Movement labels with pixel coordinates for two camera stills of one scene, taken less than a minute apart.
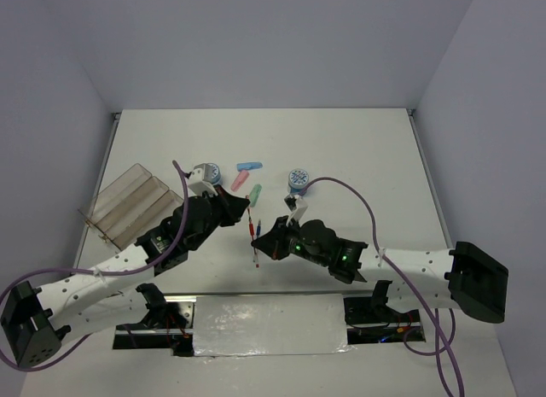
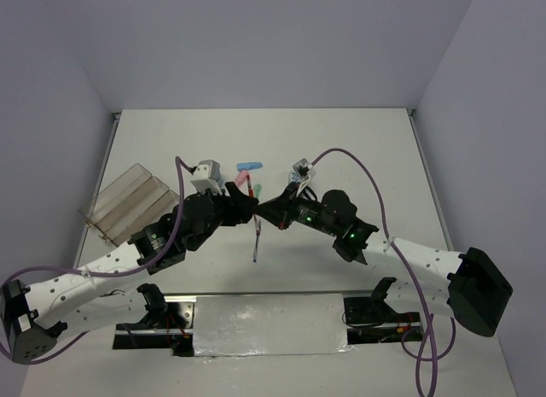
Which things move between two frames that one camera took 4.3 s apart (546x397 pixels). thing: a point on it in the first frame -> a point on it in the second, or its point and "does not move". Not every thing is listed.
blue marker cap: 248,166 does not move
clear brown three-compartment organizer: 129,207 does not move
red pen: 252,233 -> 258,223
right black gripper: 273,242 -> 280,210
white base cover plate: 229,325 does not move
